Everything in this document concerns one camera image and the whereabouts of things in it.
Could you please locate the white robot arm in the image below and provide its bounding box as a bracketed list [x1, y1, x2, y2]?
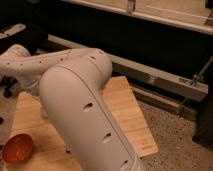
[0, 44, 144, 171]

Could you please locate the black office chair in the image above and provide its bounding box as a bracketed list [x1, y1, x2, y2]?
[0, 23, 48, 98]

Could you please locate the orange bowl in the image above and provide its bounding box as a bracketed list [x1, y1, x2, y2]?
[2, 134, 34, 164]

